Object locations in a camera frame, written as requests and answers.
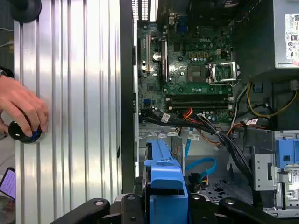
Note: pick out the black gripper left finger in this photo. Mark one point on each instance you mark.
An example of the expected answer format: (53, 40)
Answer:
(100, 205)

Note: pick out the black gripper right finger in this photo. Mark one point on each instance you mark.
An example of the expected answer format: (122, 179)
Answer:
(233, 206)

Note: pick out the hard disk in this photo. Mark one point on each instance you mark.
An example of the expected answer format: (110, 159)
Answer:
(165, 172)

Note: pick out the metal disk bay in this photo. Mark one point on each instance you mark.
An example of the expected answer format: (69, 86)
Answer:
(154, 134)

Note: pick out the black RAM slot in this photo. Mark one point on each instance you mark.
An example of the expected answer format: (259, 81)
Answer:
(198, 100)
(198, 96)
(198, 108)
(198, 104)

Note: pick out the white expansion slot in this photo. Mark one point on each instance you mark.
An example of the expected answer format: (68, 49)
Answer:
(147, 53)

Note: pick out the person's hand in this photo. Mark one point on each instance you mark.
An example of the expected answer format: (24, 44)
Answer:
(21, 100)

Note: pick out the metal drive cage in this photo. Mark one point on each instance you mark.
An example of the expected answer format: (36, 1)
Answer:
(261, 170)

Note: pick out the blue drive cage latch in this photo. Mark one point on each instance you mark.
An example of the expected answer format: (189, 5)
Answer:
(286, 151)

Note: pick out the smartphone with lit screen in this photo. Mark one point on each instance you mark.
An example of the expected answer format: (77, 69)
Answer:
(8, 183)

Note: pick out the black PC case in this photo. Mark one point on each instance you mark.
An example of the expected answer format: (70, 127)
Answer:
(127, 93)

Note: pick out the CPU socket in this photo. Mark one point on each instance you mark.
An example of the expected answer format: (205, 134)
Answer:
(196, 73)

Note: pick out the metal socket cover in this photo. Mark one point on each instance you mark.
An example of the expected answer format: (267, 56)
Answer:
(223, 64)

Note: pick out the green Dell motherboard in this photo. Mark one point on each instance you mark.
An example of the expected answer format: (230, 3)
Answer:
(177, 74)

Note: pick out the silver coin battery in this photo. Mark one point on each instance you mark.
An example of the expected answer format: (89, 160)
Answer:
(157, 56)

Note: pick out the black wristwatch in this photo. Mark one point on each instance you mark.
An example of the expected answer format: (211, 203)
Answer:
(3, 72)

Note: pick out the grey power supply unit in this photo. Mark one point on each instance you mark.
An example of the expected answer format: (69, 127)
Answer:
(279, 35)

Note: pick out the blue port connector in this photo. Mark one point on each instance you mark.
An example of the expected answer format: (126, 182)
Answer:
(183, 23)

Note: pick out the black round knob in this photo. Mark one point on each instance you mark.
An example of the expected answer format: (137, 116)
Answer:
(25, 9)

